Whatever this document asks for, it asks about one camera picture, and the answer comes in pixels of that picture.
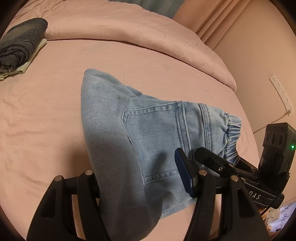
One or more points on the folded pale green garment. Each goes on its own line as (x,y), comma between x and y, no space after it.
(23,68)

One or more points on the folded dark denim jeans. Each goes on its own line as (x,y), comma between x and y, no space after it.
(20,42)

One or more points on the pink duvet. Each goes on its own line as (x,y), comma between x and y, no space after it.
(123,22)

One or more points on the light blue denim pants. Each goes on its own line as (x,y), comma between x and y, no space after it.
(131,140)

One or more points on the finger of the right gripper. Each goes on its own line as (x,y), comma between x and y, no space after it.
(217,164)

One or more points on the blue curtain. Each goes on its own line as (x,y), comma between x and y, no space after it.
(166,8)

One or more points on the black tracking camera box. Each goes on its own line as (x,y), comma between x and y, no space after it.
(277,156)

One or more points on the pink curtain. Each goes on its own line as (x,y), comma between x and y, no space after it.
(210,19)

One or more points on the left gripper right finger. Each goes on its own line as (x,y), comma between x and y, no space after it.
(240,218)

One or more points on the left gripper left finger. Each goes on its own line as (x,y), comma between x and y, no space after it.
(54,218)

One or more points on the white wall power strip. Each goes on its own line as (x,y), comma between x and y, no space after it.
(282,94)

